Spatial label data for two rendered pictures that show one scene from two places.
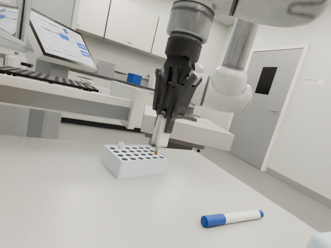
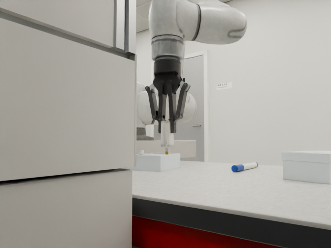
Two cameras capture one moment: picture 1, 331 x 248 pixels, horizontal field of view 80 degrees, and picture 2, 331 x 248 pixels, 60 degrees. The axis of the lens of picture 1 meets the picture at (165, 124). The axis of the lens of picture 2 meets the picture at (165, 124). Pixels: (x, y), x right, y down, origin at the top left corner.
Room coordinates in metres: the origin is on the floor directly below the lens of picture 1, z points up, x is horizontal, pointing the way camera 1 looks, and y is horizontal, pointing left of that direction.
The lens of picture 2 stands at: (-0.28, 0.31, 0.83)
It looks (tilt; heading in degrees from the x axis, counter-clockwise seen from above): 3 degrees up; 337
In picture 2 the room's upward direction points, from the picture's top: straight up
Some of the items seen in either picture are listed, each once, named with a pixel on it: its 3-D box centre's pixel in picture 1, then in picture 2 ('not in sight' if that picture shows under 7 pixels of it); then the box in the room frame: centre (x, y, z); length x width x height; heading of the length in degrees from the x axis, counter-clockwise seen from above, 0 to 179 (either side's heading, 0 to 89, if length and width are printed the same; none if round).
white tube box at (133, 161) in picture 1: (136, 159); (156, 161); (0.42, 0.04, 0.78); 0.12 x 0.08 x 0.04; 133
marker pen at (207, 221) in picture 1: (235, 217); (246, 166); (0.31, -0.15, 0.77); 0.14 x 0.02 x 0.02; 120
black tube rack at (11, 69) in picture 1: (50, 88); not in sight; (0.54, 0.33, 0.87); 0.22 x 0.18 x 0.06; 121
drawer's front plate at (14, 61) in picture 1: (17, 71); not in sight; (0.75, 0.60, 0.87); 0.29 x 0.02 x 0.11; 31
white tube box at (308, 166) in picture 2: not in sight; (320, 165); (0.12, -0.18, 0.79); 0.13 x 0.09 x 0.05; 104
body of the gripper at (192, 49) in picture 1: (180, 62); (167, 77); (0.45, 0.00, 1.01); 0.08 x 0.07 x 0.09; 43
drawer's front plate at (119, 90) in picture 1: (120, 101); not in sight; (0.64, 0.16, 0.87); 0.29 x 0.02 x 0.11; 31
